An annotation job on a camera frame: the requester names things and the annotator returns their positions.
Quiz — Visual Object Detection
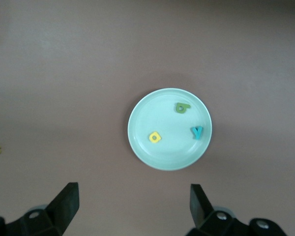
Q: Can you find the teal letter y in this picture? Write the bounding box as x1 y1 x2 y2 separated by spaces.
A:
190 125 204 141

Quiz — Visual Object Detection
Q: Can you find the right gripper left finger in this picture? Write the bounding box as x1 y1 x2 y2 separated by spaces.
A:
4 181 80 236

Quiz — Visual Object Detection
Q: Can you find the green plate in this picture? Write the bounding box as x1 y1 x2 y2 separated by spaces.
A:
127 88 213 172

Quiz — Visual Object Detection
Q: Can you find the yellow letter a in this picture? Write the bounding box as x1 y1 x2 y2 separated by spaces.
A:
148 131 163 144

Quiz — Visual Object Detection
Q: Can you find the green letter b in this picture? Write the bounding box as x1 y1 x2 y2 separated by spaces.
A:
174 102 191 115

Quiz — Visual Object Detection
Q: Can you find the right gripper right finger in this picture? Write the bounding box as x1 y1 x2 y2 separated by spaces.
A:
186 183 252 236

